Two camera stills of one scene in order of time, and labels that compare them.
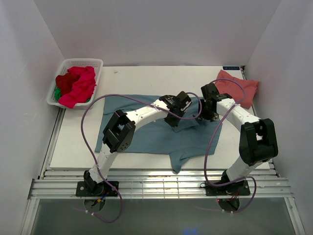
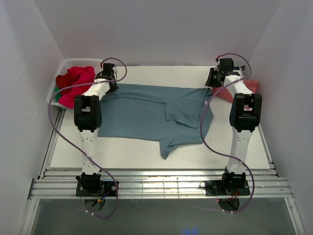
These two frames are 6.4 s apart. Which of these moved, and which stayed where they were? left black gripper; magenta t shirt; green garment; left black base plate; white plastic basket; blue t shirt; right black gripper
Moved: blue t shirt; left black gripper; right black gripper
Stayed: white plastic basket; magenta t shirt; left black base plate; green garment
